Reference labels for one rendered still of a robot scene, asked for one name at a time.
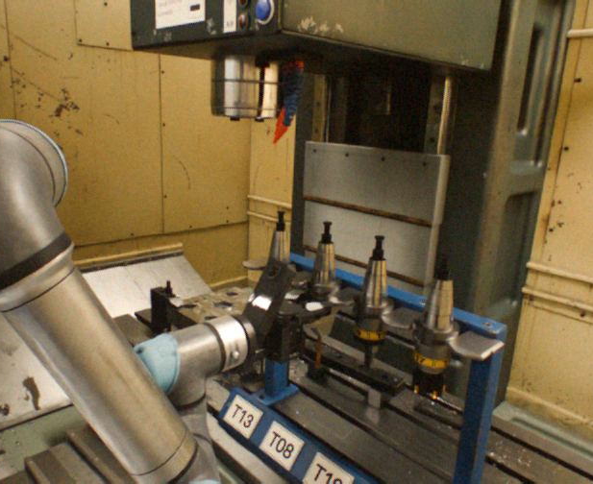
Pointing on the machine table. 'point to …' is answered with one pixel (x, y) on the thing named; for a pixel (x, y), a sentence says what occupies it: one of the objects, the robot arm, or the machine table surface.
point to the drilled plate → (181, 318)
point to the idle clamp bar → (346, 364)
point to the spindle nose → (245, 86)
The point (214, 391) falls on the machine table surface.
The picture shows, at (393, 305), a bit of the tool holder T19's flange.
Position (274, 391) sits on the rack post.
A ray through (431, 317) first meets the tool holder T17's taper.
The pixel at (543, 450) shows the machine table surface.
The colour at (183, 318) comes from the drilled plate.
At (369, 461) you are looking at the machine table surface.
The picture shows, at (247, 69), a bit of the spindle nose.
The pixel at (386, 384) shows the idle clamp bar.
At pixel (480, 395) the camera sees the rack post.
